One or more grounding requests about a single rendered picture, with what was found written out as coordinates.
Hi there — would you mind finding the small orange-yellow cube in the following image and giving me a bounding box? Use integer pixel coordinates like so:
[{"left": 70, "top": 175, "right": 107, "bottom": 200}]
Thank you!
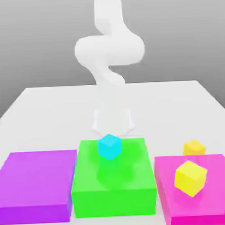
[{"left": 182, "top": 139, "right": 207, "bottom": 156}]

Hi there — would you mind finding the small yellow cube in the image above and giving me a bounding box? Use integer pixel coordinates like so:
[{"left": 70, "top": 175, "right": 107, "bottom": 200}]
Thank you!
[{"left": 173, "top": 159, "right": 209, "bottom": 199}]

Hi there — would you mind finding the large green box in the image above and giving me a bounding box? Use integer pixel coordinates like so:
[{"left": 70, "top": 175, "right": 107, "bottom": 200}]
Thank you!
[{"left": 69, "top": 137, "right": 159, "bottom": 219}]

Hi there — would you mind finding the small cyan cube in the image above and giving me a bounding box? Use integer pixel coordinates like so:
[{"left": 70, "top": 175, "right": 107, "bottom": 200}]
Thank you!
[{"left": 97, "top": 133, "right": 123, "bottom": 162}]

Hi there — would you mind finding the large pink box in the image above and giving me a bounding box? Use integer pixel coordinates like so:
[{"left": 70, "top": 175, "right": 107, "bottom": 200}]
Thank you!
[{"left": 153, "top": 153, "right": 225, "bottom": 225}]

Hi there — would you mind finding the large purple box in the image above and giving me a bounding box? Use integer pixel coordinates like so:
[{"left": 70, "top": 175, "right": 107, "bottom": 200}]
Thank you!
[{"left": 0, "top": 149, "right": 81, "bottom": 225}]

